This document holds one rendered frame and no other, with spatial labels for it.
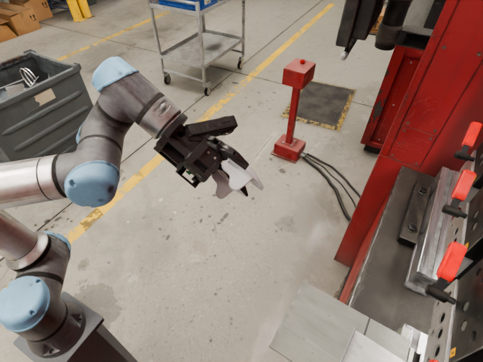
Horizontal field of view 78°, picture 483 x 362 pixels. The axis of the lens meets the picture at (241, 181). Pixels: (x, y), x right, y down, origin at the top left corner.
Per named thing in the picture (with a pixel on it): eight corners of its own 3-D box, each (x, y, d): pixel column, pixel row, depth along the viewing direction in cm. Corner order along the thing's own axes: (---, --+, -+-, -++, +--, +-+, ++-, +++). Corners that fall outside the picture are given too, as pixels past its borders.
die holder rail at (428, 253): (430, 183, 118) (442, 166, 111) (447, 189, 115) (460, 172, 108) (403, 286, 88) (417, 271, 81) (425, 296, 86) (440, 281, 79)
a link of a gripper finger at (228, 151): (240, 177, 59) (205, 153, 59) (245, 171, 60) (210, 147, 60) (246, 166, 55) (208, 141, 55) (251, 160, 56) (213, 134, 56)
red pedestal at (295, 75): (279, 141, 276) (290, 52, 217) (305, 151, 267) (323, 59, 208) (269, 154, 265) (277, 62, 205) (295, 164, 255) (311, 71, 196)
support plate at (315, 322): (302, 281, 77) (302, 280, 76) (409, 342, 67) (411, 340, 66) (268, 347, 66) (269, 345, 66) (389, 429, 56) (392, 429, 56)
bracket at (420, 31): (399, 39, 153) (405, 24, 148) (452, 49, 144) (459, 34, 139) (379, 67, 130) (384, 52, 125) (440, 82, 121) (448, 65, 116)
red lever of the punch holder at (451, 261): (451, 239, 47) (425, 294, 47) (480, 251, 46) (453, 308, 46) (447, 238, 49) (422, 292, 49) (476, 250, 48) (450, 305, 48)
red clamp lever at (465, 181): (463, 166, 59) (443, 211, 59) (486, 174, 58) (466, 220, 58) (460, 169, 61) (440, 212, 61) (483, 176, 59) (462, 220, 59)
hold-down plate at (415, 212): (413, 186, 117) (417, 180, 115) (428, 191, 115) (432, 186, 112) (396, 240, 99) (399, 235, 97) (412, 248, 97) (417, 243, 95)
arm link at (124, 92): (105, 84, 59) (126, 49, 55) (149, 121, 61) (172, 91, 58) (80, 91, 52) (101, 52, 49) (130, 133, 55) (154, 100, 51)
